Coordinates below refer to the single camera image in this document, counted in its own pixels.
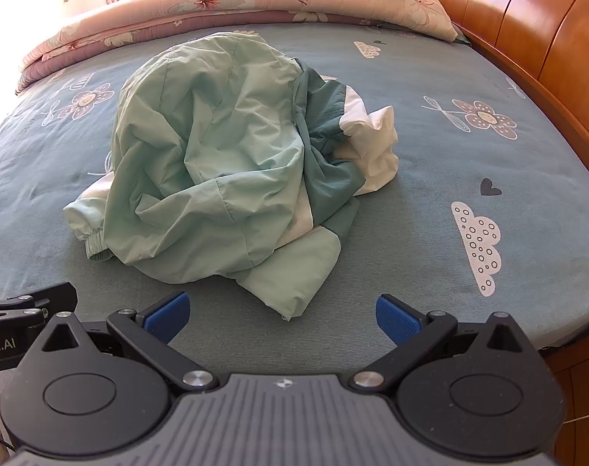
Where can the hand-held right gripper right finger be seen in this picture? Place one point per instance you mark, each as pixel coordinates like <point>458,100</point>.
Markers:
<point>396,318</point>

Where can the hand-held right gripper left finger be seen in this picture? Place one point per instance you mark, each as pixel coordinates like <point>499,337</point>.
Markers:
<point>168,316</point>

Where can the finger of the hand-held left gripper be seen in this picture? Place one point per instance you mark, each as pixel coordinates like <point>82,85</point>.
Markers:
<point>42,301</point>

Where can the pink floral folded quilt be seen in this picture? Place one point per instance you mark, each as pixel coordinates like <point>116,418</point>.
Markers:
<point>275,0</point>

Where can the green white hooded jacket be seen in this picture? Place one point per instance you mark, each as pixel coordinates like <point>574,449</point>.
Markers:
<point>216,155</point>

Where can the wooden nightstand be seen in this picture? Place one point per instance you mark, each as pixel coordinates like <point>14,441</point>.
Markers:
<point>580,388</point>

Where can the wooden headboard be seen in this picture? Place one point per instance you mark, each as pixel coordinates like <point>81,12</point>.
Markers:
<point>527,24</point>

